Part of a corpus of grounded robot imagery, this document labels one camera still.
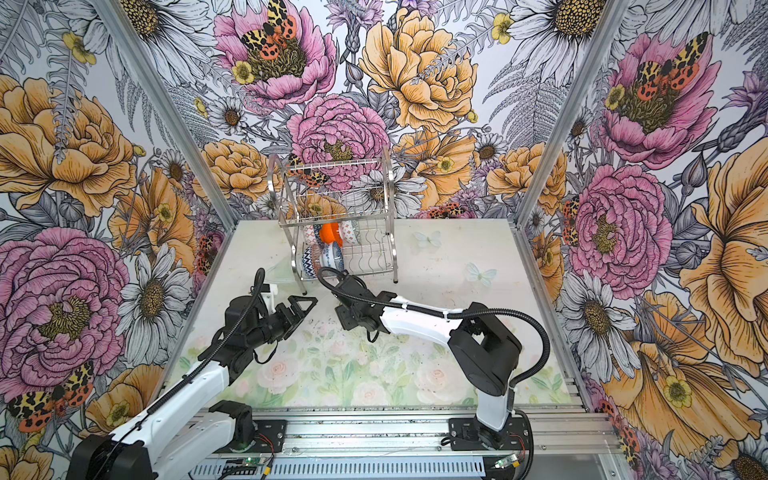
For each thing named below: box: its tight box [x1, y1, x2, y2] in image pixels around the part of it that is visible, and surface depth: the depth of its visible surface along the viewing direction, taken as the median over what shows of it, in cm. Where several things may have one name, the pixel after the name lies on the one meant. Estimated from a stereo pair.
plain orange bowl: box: [320, 222, 343, 248], surface depth 104 cm
